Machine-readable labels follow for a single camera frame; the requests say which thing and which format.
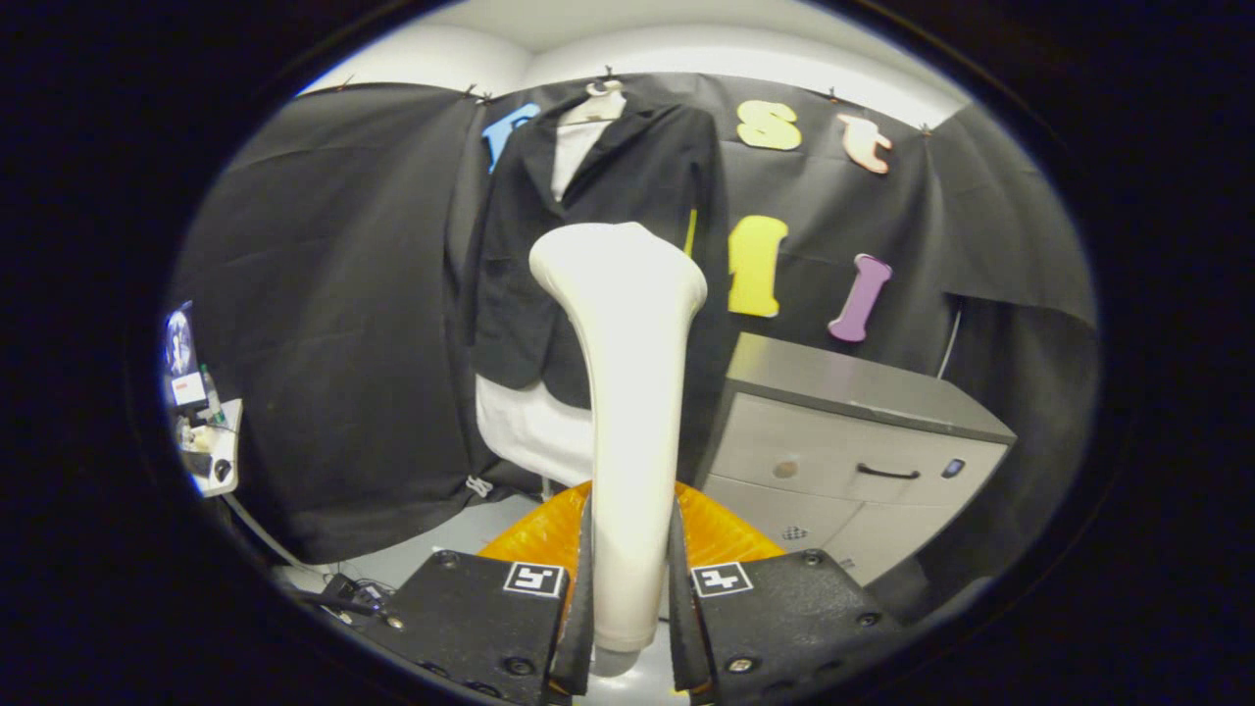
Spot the white clothes hanger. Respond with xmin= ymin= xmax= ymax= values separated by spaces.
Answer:
xmin=559 ymin=78 xmax=628 ymax=126

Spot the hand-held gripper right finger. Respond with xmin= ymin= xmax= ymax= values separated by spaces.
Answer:
xmin=670 ymin=480 xmax=905 ymax=706

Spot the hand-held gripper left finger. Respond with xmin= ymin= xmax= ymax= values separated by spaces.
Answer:
xmin=351 ymin=480 xmax=597 ymax=706

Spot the white wall cable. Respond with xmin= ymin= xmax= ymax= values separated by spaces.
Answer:
xmin=936 ymin=306 xmax=962 ymax=381

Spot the white garment steamer wand with hose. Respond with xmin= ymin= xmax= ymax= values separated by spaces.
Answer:
xmin=529 ymin=223 xmax=709 ymax=680

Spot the black backdrop cloth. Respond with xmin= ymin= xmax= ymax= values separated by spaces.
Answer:
xmin=172 ymin=71 xmax=1099 ymax=589

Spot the grey cabinet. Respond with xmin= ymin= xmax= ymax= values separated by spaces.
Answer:
xmin=698 ymin=331 xmax=1019 ymax=589

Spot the white shirt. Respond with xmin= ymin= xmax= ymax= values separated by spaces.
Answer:
xmin=476 ymin=120 xmax=607 ymax=488

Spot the black power adapter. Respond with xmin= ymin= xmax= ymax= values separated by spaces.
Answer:
xmin=294 ymin=574 xmax=393 ymax=629

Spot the white side desk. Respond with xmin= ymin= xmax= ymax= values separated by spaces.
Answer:
xmin=176 ymin=397 xmax=244 ymax=499

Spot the black suit jacket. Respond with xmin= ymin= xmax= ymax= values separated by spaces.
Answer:
xmin=463 ymin=96 xmax=731 ymax=413

